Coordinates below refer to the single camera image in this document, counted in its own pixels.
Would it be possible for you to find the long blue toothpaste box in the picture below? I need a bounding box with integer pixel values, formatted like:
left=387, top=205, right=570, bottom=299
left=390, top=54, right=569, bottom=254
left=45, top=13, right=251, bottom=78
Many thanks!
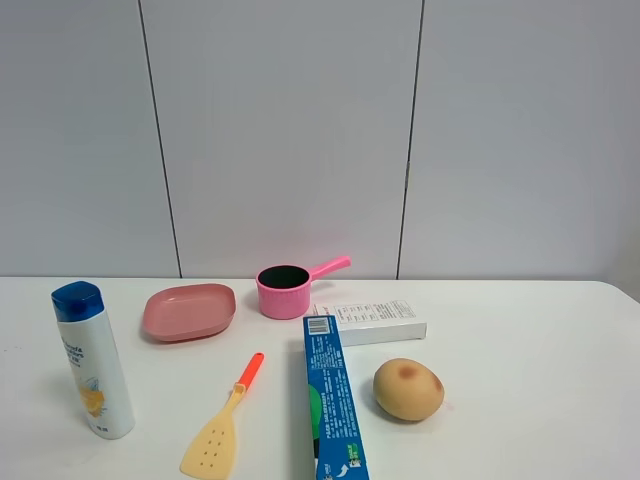
left=303, top=315, right=370, bottom=480

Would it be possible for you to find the pink toy saucepan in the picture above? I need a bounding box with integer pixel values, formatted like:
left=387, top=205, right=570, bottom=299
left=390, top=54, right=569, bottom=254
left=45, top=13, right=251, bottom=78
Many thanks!
left=256, top=256, right=351, bottom=320

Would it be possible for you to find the brown potato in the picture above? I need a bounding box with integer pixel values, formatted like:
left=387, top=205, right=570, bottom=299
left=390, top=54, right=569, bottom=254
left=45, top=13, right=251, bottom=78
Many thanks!
left=373, top=358, right=445, bottom=422

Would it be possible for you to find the pink square plate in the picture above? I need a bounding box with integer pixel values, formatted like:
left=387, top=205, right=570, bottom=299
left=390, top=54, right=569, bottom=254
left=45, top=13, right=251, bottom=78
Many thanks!
left=142, top=283, right=236, bottom=343

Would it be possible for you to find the yellow spatula orange handle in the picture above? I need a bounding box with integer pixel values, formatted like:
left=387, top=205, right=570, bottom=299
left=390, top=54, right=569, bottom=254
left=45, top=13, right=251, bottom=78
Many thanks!
left=180, top=353, right=264, bottom=480

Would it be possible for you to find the white blue-capped shampoo bottle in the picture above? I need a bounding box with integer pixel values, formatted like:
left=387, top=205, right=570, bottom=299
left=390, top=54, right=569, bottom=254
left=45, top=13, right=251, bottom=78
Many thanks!
left=51, top=281, right=135, bottom=440

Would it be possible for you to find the white flat carton box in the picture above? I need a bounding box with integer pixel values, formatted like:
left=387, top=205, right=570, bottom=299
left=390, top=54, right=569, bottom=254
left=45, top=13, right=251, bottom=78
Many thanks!
left=312, top=300, right=428, bottom=347

